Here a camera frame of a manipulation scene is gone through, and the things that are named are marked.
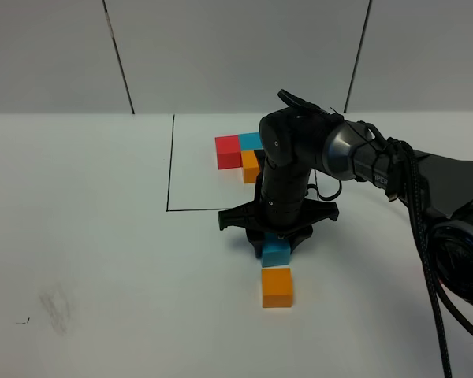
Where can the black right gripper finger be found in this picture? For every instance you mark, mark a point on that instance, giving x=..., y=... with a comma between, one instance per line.
x=256, y=239
x=296, y=238

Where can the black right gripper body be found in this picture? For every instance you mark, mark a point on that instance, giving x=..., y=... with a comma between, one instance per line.
x=277, y=218

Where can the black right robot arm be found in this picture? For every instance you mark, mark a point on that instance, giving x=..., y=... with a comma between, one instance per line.
x=302, y=137

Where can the template orange cube block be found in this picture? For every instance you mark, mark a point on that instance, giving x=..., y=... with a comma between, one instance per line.
x=250, y=167

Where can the template red cube block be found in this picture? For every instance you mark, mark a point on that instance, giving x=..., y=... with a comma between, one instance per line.
x=228, y=152

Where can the template blue cube block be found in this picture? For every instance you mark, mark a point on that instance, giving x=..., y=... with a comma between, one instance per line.
x=250, y=141

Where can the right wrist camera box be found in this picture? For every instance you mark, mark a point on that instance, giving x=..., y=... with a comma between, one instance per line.
x=259, y=165

